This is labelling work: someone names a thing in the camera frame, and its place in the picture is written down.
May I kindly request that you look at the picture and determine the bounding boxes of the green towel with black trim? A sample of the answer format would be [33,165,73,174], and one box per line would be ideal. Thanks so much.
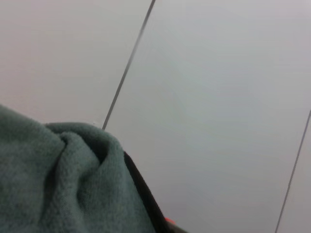
[0,104,177,233]

